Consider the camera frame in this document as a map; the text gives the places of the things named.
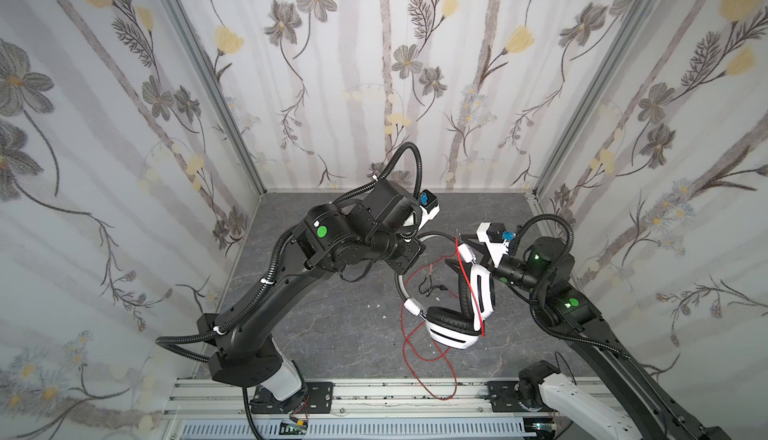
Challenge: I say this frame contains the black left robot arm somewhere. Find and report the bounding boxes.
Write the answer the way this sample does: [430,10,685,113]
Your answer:
[155,142,425,388]

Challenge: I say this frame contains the white slotted cable duct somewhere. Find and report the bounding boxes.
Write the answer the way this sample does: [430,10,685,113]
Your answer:
[179,418,541,440]

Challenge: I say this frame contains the red headphone cable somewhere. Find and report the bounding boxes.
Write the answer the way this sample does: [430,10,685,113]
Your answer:
[399,235,487,402]

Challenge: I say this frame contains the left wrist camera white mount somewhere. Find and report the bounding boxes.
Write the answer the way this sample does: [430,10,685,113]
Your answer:
[418,189,440,229]

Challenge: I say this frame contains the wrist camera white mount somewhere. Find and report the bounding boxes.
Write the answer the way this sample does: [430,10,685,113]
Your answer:
[418,189,440,229]
[476,222,516,267]

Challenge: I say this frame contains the white headphones with black pads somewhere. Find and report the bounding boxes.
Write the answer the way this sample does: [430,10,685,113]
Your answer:
[416,232,496,350]

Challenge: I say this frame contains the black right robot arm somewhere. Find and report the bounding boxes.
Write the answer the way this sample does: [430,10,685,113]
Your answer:
[477,214,728,439]

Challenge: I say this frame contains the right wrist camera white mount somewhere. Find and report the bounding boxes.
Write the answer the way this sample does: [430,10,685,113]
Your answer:
[476,222,516,267]

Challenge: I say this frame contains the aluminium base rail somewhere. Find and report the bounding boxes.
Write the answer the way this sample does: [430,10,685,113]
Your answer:
[161,377,601,421]

